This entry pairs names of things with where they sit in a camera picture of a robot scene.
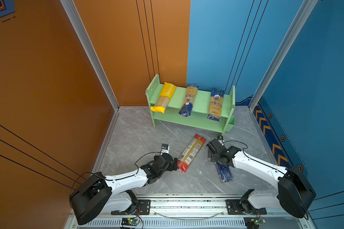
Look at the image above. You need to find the red spaghetti bag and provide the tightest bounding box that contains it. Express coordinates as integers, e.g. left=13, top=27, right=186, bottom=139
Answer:
left=177, top=134, right=206, bottom=173

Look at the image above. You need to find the blue yellow pasta bag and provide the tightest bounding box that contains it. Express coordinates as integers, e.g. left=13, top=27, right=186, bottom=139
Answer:
left=207, top=87, right=225, bottom=122

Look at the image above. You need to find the yellow blue spaghetti bag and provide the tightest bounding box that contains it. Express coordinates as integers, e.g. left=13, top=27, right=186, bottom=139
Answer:
left=179, top=85, right=199, bottom=117

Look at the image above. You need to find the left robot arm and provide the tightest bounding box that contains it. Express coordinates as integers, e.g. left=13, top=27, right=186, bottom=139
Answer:
left=69, top=153, right=178, bottom=225

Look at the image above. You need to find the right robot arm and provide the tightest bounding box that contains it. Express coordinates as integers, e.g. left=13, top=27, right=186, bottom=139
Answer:
left=207, top=139, right=316, bottom=219

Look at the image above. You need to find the green two-tier shelf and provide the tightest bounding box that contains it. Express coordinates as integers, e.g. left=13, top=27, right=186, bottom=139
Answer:
left=151, top=87, right=236, bottom=135

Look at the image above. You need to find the blue Barilla spaghetti box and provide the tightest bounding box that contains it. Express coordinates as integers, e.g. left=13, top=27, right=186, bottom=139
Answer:
left=215, top=162, right=233, bottom=183

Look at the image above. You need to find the left circuit board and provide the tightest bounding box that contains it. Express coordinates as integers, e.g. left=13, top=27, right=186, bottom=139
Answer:
left=121, top=218, right=141, bottom=229

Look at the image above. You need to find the circuit board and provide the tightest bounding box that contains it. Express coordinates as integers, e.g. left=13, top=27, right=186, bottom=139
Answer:
left=244, top=218, right=266, bottom=229
left=121, top=218, right=141, bottom=229

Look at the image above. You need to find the right circuit board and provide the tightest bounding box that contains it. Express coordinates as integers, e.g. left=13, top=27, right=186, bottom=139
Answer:
left=244, top=218, right=266, bottom=229

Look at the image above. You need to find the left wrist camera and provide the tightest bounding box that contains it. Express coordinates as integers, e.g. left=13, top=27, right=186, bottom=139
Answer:
left=160, top=144, right=170, bottom=155

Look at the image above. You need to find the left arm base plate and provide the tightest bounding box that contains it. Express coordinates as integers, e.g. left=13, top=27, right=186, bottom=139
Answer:
left=111, top=199, right=151, bottom=216

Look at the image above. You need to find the aluminium front rail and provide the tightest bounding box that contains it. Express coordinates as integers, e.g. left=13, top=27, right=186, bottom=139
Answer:
left=65, top=194, right=316, bottom=229

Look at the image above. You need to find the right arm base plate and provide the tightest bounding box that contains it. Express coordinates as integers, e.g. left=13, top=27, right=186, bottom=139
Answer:
left=226, top=199, right=267, bottom=215

